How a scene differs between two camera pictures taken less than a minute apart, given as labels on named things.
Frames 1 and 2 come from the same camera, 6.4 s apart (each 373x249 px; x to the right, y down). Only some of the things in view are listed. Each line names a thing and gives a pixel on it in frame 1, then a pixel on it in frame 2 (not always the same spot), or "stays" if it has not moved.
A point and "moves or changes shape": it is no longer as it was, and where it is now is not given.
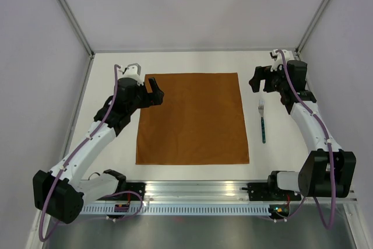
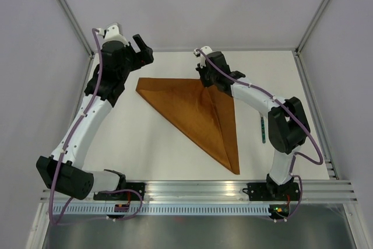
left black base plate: [139, 188] stays
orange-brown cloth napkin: [199, 121] moves or changes shape
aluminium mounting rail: [219, 192] stays
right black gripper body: [274, 81] -> [208, 78]
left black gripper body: [145, 100] -> [135, 60]
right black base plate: [269, 192] stays
